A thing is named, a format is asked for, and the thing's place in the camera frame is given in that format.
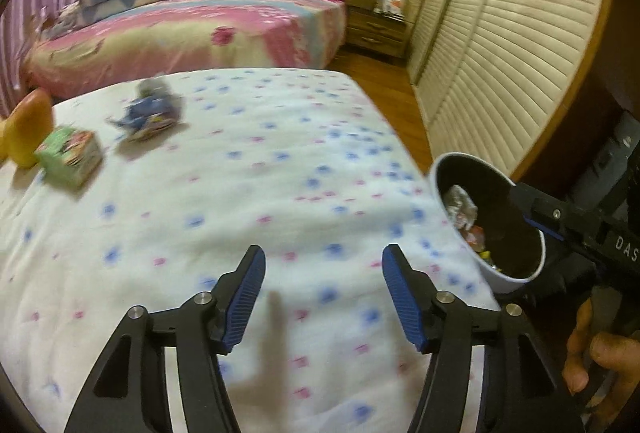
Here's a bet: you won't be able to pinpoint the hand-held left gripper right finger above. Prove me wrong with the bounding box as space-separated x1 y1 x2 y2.
381 243 587 433

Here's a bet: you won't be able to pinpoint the green printed carton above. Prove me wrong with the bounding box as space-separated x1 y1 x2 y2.
34 125 104 189

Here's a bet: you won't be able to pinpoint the silver foil wrapper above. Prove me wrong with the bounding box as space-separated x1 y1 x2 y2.
442 185 479 227

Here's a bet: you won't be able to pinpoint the white round trash bin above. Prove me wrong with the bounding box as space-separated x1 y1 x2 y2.
429 152 547 297

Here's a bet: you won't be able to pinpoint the person's right hand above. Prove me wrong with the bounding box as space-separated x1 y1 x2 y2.
561 299 640 426

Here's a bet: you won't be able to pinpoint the yellow snack packet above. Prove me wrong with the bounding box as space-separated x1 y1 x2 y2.
475 249 504 270

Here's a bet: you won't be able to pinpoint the wooden nightstand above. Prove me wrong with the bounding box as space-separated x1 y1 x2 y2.
344 7 409 62

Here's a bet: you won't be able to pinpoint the blue and white crumpled wrapper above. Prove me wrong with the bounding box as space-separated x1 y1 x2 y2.
107 80 182 142

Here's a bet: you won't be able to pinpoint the white dotted blanket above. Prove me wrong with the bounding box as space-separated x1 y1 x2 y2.
0 68 502 433

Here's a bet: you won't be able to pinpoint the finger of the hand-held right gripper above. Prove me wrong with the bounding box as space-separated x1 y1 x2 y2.
509 182 604 260

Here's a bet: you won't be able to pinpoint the bed with floral sheet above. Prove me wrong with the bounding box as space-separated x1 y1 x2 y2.
22 0 349 100

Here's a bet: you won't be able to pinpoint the cream slatted wardrobe doors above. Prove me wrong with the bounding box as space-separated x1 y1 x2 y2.
407 0 617 180

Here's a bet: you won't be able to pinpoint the beige teddy bear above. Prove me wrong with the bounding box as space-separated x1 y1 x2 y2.
0 88 54 170

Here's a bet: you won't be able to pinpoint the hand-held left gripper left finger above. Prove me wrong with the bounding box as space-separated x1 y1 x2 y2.
65 245 267 433

